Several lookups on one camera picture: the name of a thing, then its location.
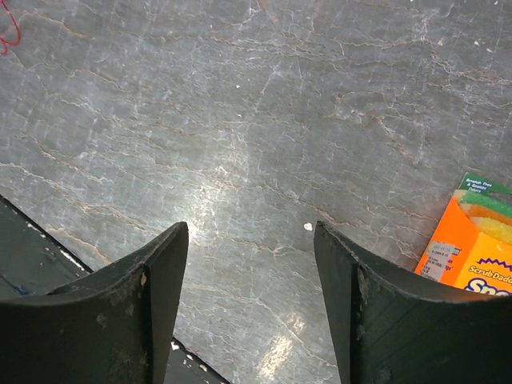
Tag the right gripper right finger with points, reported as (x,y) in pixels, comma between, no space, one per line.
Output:
(389,325)

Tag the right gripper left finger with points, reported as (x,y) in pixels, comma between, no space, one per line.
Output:
(112,326)

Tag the orange green sponge pack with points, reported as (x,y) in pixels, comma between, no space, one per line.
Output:
(470,248)

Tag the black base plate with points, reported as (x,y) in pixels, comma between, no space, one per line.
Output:
(34,263)

